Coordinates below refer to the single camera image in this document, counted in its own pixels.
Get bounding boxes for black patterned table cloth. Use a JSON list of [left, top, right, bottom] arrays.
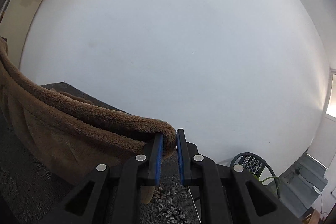
[[1, 117, 200, 223]]

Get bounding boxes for brown fleece garment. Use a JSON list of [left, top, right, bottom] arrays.
[[0, 36, 177, 205]]

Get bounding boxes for wooden chair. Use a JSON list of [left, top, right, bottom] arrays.
[[302, 209, 327, 224]]

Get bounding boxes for black mesh chair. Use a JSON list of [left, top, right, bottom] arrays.
[[230, 152, 281, 199]]

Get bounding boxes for green paper bag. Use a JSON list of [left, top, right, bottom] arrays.
[[258, 174, 281, 196]]

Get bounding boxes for beige cabinet door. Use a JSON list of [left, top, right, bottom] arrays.
[[1, 0, 42, 67]]

